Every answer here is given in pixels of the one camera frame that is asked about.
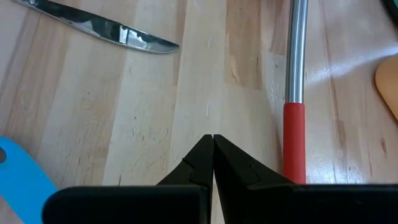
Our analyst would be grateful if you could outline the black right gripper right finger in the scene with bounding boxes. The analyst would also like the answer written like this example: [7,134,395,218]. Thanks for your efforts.
[213,134,398,224]

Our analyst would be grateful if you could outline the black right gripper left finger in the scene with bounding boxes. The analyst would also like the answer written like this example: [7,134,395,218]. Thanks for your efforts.
[42,134,215,224]

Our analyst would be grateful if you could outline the red whisk with steel shaft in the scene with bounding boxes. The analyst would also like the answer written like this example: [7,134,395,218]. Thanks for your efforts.
[282,0,310,185]

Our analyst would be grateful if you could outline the blue silicone spoon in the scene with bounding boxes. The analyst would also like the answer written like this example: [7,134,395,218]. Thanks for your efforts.
[0,136,59,224]

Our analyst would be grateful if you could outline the yellow plastic bin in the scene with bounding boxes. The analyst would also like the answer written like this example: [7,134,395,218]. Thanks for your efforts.
[374,53,398,121]

